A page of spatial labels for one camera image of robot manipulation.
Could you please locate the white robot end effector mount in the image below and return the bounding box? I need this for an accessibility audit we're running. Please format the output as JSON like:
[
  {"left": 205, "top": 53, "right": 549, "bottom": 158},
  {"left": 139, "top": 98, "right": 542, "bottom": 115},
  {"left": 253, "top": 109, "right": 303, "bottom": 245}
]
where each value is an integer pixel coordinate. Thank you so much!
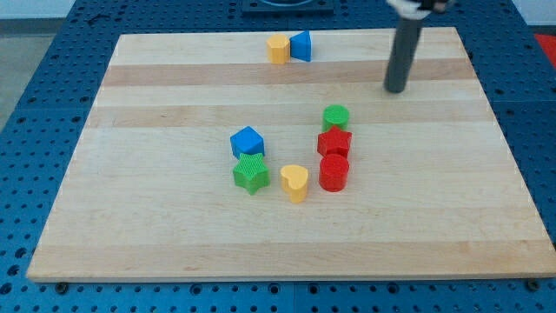
[{"left": 387, "top": 0, "right": 452, "bottom": 20}]

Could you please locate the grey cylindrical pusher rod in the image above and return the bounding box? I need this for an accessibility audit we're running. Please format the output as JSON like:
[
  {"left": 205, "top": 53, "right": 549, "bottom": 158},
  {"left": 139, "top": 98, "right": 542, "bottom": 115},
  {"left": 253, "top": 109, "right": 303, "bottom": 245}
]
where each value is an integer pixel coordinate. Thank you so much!
[{"left": 384, "top": 17, "right": 423, "bottom": 93}]

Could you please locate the yellow hexagon block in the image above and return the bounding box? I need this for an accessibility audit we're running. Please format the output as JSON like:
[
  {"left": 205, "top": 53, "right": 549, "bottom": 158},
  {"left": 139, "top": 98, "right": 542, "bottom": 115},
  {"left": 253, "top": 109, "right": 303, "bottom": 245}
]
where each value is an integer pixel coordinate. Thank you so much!
[{"left": 266, "top": 34, "right": 290, "bottom": 64}]

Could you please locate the green cylinder block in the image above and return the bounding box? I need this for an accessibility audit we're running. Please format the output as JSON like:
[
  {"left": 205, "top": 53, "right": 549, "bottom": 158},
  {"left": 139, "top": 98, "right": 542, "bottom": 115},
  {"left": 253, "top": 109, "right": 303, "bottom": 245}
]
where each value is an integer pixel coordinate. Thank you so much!
[{"left": 322, "top": 104, "right": 350, "bottom": 132}]

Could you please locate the blue triangle block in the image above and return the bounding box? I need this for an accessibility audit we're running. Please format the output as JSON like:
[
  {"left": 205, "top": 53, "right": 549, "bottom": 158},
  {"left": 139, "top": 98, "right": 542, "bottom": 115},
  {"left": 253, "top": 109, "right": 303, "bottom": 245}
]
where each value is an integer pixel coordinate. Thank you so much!
[{"left": 289, "top": 30, "right": 312, "bottom": 62}]

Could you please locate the red star block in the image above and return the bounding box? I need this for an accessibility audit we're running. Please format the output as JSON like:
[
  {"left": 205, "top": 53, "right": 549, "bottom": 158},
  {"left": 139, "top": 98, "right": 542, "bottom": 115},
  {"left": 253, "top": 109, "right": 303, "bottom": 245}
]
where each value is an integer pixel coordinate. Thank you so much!
[{"left": 317, "top": 125, "right": 353, "bottom": 157}]

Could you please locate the wooden board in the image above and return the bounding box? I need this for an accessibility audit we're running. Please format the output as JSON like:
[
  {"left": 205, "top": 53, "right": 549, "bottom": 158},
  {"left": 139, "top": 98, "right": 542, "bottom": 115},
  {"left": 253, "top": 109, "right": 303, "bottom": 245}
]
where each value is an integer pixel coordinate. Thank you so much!
[{"left": 27, "top": 27, "right": 555, "bottom": 283}]

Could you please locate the red cylinder block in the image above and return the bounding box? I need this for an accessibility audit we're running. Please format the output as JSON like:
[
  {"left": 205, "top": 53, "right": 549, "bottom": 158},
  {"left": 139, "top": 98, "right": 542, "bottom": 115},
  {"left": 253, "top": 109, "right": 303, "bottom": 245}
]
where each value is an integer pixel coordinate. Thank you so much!
[{"left": 319, "top": 154, "right": 350, "bottom": 192}]

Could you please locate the yellow heart block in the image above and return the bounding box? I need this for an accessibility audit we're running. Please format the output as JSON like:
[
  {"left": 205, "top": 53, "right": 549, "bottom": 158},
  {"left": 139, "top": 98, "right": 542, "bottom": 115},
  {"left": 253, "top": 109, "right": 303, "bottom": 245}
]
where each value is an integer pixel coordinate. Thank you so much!
[{"left": 280, "top": 164, "right": 309, "bottom": 203}]

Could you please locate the blue cube block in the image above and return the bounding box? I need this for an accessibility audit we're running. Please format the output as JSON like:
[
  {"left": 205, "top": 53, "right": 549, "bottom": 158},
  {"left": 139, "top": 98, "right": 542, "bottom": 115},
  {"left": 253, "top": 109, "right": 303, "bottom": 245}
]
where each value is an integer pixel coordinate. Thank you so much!
[{"left": 230, "top": 126, "right": 265, "bottom": 159}]

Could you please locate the green star block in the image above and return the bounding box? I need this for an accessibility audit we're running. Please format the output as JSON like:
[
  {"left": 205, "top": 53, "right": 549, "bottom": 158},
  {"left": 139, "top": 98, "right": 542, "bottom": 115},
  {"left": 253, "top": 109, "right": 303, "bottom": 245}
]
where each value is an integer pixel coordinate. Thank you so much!
[{"left": 233, "top": 153, "right": 270, "bottom": 196}]

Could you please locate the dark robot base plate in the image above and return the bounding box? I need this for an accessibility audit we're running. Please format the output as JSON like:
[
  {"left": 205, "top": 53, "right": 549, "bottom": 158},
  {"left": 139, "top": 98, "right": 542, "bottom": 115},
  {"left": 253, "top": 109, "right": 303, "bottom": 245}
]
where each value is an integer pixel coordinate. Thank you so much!
[{"left": 241, "top": 0, "right": 335, "bottom": 16}]

